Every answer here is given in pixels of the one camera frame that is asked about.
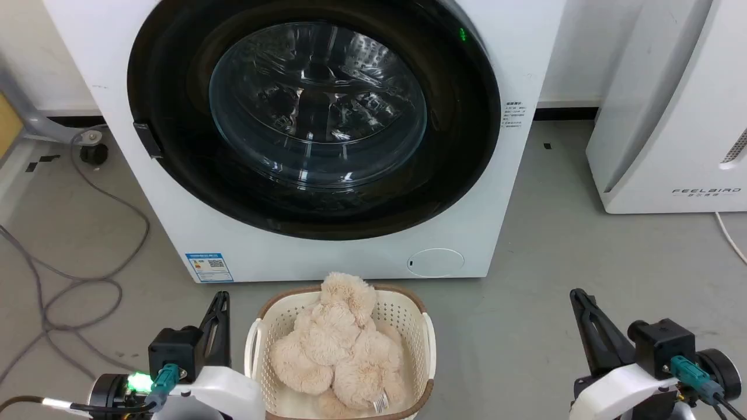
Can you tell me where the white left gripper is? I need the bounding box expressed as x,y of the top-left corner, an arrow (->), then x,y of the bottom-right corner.
153,290 -> 267,420

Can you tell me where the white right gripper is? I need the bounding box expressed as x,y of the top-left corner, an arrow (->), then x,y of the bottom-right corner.
569,288 -> 682,420

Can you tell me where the white front-load washing machine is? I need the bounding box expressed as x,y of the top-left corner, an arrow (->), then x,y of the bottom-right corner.
44,0 -> 567,284

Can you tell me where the black round washer door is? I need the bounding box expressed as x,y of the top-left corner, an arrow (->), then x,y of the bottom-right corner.
127,0 -> 502,241

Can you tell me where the blue energy label sticker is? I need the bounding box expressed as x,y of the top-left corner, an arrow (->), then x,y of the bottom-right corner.
185,252 -> 235,284

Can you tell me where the beige plush teddy bear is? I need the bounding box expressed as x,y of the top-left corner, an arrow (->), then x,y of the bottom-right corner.
268,271 -> 407,419

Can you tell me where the round drain filter cover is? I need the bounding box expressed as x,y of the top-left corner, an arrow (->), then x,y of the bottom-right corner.
407,248 -> 465,278

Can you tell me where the white plastic laundry basket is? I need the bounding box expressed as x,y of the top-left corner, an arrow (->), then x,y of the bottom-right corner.
244,283 -> 437,420

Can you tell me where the black caster wheel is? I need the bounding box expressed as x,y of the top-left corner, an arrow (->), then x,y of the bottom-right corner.
79,131 -> 109,166

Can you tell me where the white Feelbird appliance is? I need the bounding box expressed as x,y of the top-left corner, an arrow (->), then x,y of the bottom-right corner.
585,0 -> 747,215

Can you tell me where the white text label sticker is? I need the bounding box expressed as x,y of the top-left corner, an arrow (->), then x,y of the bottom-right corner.
504,101 -> 527,130

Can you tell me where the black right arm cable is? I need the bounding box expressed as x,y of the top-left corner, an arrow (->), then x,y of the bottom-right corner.
669,355 -> 747,420

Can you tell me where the grey floor cable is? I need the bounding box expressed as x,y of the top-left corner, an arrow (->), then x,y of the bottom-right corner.
0,124 -> 151,386

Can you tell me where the white power cable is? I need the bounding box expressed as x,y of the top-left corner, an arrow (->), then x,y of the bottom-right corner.
715,211 -> 747,265

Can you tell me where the grey cart frame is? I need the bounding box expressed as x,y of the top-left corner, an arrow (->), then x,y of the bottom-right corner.
0,64 -> 109,149

